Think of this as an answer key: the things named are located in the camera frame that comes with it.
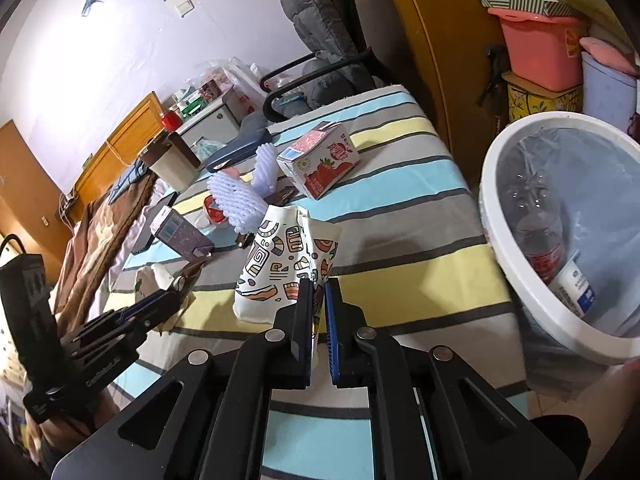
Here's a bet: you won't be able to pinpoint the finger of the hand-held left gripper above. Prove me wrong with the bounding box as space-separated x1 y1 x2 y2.
71 327 150 362
61 277 187 348

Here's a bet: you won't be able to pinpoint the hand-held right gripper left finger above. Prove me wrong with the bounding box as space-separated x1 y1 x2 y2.
50 277 316 480

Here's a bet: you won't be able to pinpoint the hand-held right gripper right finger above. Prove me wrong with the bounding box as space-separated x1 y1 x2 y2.
325 277 591 480

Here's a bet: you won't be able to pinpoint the white tissue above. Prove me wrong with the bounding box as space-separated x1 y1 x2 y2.
137 260 198 333

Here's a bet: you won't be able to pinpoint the patterned paper cup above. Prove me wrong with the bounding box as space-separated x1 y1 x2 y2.
234 204 343 361

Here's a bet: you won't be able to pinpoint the white round bin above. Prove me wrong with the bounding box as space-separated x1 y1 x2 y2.
479 112 640 366

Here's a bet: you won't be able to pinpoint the pale pink bed sheet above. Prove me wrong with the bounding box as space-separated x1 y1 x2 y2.
102 180 173 301

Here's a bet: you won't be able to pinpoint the small purple box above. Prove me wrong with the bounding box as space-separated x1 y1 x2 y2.
150 206 216 261

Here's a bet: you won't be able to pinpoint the brown blanket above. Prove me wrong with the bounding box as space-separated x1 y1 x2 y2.
52 175 166 321

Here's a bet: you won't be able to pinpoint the red clear plastic wrapper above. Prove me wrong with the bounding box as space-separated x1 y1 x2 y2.
202 195 231 226

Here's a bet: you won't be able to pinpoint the blue striped clothing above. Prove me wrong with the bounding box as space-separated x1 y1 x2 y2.
107 160 151 201

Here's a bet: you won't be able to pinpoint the wooden door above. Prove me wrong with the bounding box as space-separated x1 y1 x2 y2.
0 120 71 271

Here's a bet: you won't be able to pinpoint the beige brown jug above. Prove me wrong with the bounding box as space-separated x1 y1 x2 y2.
137 132 202 192

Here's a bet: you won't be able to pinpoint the strawberry milk carton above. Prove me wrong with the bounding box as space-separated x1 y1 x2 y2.
276 121 362 202

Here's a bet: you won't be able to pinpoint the wooden headboard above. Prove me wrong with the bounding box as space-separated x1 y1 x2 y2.
70 91 166 211

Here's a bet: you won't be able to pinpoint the dark blue glasses case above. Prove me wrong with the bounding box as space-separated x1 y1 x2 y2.
206 130 273 171

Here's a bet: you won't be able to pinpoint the grey seat cushion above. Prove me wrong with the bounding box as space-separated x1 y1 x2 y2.
239 110 275 137

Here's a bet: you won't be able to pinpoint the white nightstand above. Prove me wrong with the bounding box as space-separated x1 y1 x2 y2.
172 87 246 143

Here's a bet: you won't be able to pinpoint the green white boxes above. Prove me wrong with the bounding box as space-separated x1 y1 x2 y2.
172 80 231 116

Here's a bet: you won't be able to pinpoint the clear plastic bottle red label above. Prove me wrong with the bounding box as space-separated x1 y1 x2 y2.
505 170 568 286

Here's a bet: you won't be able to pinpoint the white blue small box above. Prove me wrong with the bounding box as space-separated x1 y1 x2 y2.
547 255 598 318

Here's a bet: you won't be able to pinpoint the white plastic bag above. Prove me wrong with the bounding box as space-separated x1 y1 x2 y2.
197 57 271 111

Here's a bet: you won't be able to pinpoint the black office chair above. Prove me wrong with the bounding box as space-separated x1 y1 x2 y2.
260 0 396 123

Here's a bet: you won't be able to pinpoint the light blue bin liner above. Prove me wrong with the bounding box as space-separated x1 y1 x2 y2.
480 125 640 401

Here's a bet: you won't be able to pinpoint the yellow floral box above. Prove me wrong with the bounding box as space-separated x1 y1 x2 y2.
501 72 583 123

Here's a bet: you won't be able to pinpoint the wooden wardrobe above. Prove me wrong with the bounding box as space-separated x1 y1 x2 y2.
375 0 506 171

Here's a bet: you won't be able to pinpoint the pink plastic bucket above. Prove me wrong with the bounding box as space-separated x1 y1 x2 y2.
487 6 591 93

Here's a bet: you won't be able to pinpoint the lavender plastic bin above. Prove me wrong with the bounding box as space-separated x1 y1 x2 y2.
580 52 640 133

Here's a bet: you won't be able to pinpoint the striped flat box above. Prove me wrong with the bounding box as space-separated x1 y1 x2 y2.
478 0 588 18

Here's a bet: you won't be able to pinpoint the pink lid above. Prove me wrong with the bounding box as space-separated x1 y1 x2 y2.
579 36 640 78

